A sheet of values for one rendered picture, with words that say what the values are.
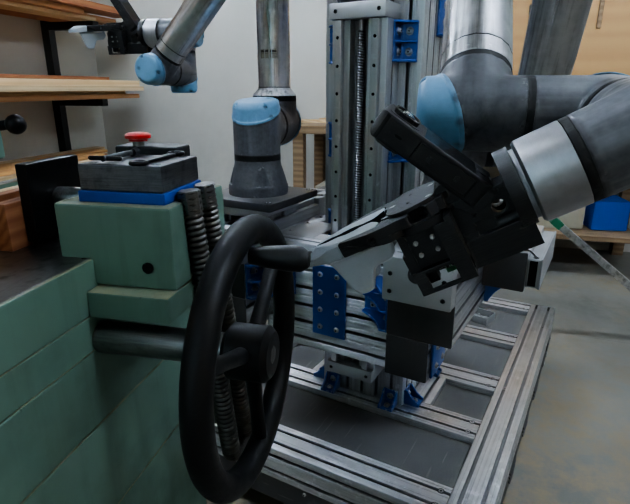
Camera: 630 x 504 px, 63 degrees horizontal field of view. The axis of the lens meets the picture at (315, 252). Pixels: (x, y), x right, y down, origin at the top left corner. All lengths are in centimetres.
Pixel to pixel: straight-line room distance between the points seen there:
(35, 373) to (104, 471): 19
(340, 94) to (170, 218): 77
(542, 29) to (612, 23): 296
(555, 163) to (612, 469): 150
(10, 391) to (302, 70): 357
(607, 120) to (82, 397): 56
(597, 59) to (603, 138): 342
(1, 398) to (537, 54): 86
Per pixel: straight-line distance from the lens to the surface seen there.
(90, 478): 67
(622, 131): 45
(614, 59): 388
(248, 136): 126
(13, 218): 66
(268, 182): 127
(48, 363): 57
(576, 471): 181
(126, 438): 72
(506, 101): 53
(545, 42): 94
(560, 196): 45
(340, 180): 126
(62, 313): 57
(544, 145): 45
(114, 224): 57
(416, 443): 142
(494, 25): 61
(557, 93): 54
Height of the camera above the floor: 108
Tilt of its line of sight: 18 degrees down
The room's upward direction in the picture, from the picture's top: straight up
